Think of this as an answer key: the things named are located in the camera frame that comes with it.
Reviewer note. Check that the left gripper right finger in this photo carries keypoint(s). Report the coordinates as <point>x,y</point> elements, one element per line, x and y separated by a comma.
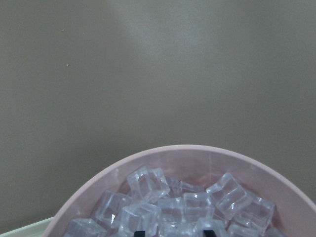
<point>208,233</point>

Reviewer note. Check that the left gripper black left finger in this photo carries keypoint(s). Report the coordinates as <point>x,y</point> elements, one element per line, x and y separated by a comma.
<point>139,234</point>

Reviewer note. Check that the pink bowl of ice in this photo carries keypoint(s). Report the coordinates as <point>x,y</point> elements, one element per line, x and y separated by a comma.
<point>202,165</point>

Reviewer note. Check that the beige rabbit tray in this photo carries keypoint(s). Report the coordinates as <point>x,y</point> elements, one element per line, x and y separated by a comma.
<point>36,229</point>

